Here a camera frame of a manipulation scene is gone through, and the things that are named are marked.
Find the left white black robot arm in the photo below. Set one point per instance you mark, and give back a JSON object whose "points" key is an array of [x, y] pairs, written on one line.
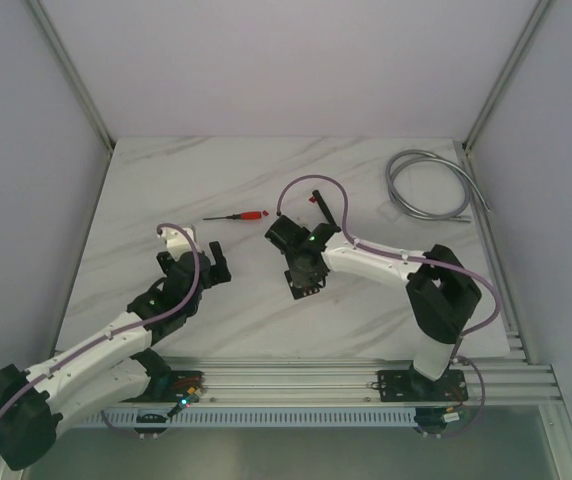
{"points": [[40, 403]]}

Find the right aluminium frame post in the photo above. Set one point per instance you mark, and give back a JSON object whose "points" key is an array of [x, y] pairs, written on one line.
{"points": [[509, 70]]}

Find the black fuse box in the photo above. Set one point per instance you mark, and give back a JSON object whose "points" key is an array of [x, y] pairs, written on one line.
{"points": [[303, 292]]}

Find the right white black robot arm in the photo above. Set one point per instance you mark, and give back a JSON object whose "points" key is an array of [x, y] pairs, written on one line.
{"points": [[442, 297]]}

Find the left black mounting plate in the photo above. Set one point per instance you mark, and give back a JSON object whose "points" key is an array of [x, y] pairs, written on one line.
{"points": [[170, 386]]}

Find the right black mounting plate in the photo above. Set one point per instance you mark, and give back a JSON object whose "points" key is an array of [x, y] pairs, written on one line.
{"points": [[406, 385]]}

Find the black handle claw hammer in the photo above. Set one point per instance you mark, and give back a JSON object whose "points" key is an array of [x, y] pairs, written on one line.
{"points": [[329, 220]]}

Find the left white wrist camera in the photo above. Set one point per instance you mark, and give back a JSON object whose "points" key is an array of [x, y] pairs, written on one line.
{"points": [[178, 240]]}

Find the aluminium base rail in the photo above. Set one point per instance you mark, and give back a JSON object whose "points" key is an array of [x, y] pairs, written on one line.
{"points": [[347, 382]]}

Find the left aluminium frame post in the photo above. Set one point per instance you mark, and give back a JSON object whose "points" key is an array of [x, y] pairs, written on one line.
{"points": [[46, 26]]}

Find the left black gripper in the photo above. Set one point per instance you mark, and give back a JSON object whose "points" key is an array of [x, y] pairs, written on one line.
{"points": [[214, 270]]}

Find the white slotted cable duct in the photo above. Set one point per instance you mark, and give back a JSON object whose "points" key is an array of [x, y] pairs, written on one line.
{"points": [[256, 417]]}

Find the red handle screwdriver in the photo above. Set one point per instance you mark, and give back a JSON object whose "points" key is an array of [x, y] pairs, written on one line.
{"points": [[243, 216]]}

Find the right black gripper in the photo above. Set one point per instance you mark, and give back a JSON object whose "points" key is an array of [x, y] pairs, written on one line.
{"points": [[289, 258]]}

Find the black mounting plate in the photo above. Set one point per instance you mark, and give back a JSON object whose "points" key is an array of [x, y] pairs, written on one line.
{"points": [[170, 386], [406, 385]]}

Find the aluminium frame post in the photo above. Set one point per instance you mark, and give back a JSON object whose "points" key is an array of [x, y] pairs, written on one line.
{"points": [[509, 70], [46, 26]]}

